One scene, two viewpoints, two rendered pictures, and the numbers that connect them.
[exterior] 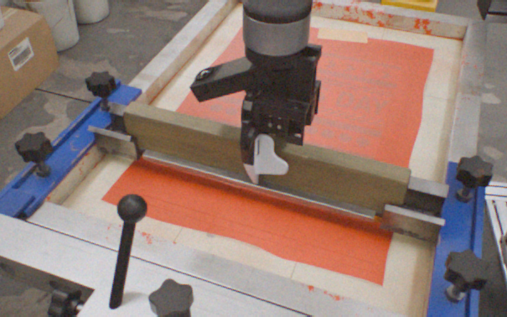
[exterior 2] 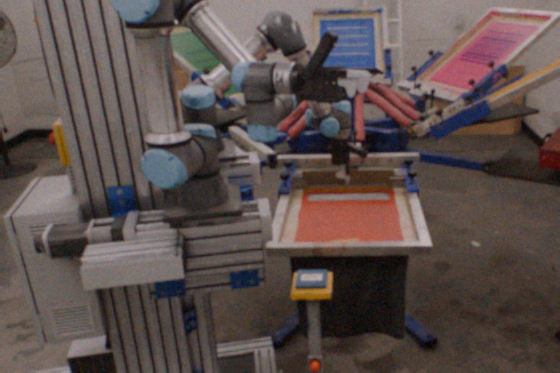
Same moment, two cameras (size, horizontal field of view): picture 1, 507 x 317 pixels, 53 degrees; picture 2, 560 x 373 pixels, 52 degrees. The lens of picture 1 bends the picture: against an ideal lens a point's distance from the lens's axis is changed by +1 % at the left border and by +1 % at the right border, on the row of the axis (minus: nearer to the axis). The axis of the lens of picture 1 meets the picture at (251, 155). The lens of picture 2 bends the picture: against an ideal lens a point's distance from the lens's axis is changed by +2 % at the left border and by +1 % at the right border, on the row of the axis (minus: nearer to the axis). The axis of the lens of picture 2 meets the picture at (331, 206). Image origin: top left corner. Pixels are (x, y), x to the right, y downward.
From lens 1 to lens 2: 288 cm
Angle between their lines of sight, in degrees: 111
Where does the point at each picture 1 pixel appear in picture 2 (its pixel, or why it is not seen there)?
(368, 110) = (320, 214)
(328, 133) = (332, 206)
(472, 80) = (278, 218)
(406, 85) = (306, 226)
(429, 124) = (294, 215)
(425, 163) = (295, 205)
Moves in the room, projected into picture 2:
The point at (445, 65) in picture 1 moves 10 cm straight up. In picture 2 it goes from (288, 237) to (286, 213)
